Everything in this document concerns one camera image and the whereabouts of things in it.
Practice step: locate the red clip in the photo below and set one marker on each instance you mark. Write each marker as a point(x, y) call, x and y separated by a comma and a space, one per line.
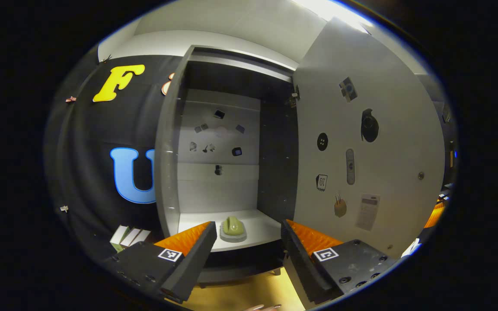
point(71, 99)

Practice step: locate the black backdrop cloth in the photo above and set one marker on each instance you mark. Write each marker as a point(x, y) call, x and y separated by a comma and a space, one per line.
point(84, 172)

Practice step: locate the pale green bottle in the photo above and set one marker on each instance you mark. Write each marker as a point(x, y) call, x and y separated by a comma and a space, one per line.
point(233, 225)

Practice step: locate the beige cabinet door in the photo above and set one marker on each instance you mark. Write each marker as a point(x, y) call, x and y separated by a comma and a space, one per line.
point(396, 151)

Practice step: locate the metal door hinge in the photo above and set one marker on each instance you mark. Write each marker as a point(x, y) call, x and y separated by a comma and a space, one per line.
point(293, 97)

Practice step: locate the green book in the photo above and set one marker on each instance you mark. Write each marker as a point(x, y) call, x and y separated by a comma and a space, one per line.
point(117, 237)

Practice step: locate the white cabinet shelf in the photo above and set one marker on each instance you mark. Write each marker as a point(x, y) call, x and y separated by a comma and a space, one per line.
point(257, 224)

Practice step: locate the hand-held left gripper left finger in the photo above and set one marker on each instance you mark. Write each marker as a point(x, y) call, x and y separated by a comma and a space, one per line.
point(197, 259)

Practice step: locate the black clip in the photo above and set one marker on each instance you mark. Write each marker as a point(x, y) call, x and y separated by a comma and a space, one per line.
point(107, 58)

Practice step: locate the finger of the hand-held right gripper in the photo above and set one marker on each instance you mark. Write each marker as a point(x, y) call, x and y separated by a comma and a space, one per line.
point(411, 248)
point(435, 216)

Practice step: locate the grey cabinet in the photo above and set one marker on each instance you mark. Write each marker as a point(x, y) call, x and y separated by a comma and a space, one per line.
point(167, 172)

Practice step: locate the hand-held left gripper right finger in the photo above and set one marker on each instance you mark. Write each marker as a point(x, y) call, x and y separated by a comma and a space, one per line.
point(301, 263)

